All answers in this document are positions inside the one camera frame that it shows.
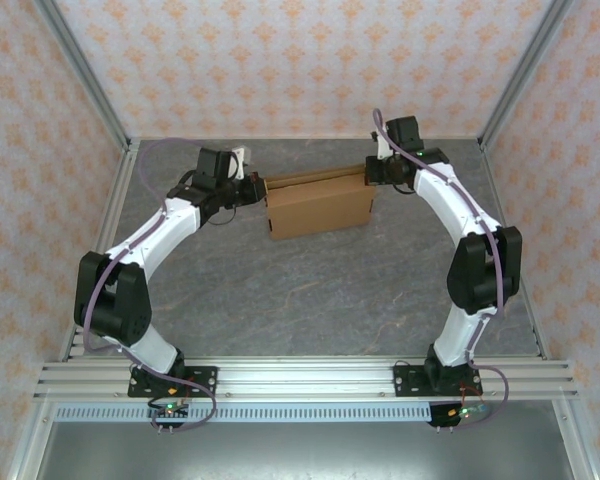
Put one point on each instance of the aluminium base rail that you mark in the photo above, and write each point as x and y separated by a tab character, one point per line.
305	380

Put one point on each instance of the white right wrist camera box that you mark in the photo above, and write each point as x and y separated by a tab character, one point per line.
381	145

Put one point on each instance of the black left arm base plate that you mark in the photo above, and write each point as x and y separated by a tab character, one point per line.
205	380

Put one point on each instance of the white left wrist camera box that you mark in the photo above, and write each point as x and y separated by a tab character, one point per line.
240	160

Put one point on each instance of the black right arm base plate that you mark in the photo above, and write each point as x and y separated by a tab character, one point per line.
405	380

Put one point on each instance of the grey metal sheet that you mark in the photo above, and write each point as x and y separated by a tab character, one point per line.
305	452

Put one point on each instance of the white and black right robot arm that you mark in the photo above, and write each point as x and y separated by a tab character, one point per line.
480	270

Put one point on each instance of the aluminium table side rail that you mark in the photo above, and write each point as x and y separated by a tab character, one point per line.
112	215
505	200

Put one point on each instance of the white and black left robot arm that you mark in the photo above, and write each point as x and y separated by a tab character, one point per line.
115	300

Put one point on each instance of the brown cardboard box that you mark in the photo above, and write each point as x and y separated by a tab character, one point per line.
320	210

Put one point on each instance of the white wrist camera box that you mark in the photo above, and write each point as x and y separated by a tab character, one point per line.
381	145
240	160

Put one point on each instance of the aluminium frame post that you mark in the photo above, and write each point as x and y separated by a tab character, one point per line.
80	70
525	70

